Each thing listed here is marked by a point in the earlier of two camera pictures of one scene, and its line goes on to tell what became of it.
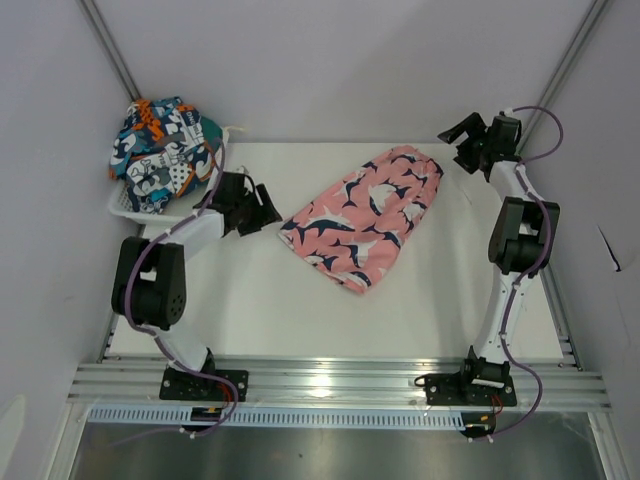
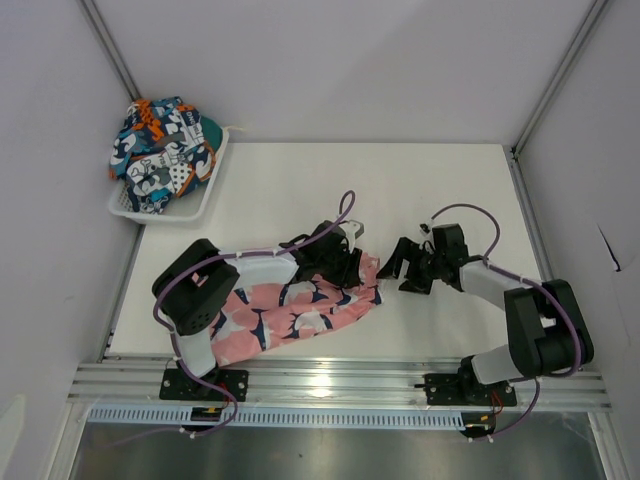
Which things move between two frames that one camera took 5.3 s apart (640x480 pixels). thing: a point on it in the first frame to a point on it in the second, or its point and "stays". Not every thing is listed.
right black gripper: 474,128 to 406,249
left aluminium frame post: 97,22 stays
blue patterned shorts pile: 162,148 stays
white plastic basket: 177,209 stays
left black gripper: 265,214 to 349,275
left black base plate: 190,386 stays
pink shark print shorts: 354,229 to 255,318
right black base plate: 480,384 stays
